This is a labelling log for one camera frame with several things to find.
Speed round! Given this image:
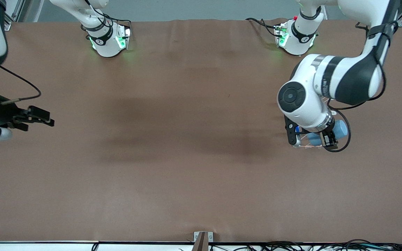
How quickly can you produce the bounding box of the blue plastic cup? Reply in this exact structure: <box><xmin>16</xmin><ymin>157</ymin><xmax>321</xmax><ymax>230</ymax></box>
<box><xmin>307</xmin><ymin>120</ymin><xmax>348</xmax><ymax>146</ymax></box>

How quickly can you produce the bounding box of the brown table cover sheet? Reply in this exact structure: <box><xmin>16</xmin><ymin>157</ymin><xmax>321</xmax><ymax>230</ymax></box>
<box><xmin>0</xmin><ymin>19</ymin><xmax>402</xmax><ymax>243</ymax></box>

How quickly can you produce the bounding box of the black cable tangle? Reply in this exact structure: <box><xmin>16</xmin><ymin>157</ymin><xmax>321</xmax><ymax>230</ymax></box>
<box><xmin>208</xmin><ymin>239</ymin><xmax>402</xmax><ymax>251</ymax></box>

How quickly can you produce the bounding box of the black left base cable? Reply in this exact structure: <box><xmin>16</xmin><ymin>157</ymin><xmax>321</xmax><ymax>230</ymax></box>
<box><xmin>246</xmin><ymin>17</ymin><xmax>280</xmax><ymax>37</ymax></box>

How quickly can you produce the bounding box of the black base cable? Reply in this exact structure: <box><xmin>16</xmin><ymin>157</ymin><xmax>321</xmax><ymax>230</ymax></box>
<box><xmin>246</xmin><ymin>17</ymin><xmax>280</xmax><ymax>37</ymax></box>
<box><xmin>81</xmin><ymin>0</ymin><xmax>132</xmax><ymax>35</ymax></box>

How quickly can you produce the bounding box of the black right base cable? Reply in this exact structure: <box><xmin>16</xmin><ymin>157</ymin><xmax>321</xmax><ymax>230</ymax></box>
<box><xmin>81</xmin><ymin>0</ymin><xmax>132</xmax><ymax>35</ymax></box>

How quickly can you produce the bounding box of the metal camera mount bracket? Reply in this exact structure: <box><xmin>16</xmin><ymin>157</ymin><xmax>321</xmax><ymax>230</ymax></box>
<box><xmin>192</xmin><ymin>231</ymin><xmax>214</xmax><ymax>251</ymax></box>

